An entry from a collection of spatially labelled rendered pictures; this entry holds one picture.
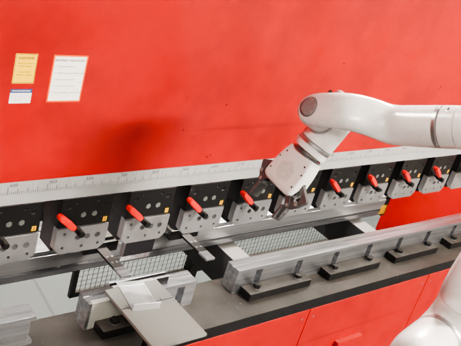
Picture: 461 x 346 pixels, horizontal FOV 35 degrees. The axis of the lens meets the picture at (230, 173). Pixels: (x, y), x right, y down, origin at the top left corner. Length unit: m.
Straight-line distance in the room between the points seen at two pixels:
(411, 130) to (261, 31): 0.58
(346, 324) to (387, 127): 1.46
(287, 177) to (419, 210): 2.42
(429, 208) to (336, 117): 2.49
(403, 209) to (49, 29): 2.84
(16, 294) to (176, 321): 1.74
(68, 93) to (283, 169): 0.52
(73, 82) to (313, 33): 0.74
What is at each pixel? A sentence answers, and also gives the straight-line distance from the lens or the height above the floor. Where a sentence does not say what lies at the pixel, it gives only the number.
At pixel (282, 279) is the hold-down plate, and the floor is 0.90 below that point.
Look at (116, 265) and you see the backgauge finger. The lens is 2.27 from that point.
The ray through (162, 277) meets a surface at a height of 1.00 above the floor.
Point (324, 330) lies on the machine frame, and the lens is 2.85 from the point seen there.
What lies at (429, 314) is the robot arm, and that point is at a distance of 1.76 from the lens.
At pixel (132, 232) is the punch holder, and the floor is 1.21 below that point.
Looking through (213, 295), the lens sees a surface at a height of 0.88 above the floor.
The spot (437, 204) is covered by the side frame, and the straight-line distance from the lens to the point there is 4.01.
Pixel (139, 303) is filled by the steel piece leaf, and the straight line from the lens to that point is 2.11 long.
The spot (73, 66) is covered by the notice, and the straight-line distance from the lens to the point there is 1.70.
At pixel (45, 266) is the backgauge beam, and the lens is 2.34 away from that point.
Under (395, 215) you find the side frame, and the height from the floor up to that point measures 0.61.
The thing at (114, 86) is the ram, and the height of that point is 1.64.
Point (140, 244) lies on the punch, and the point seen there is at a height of 1.14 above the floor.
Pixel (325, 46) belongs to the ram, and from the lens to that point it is 2.18.
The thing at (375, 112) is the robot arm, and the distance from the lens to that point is 1.61.
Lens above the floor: 2.26
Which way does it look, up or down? 24 degrees down
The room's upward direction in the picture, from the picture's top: 17 degrees clockwise
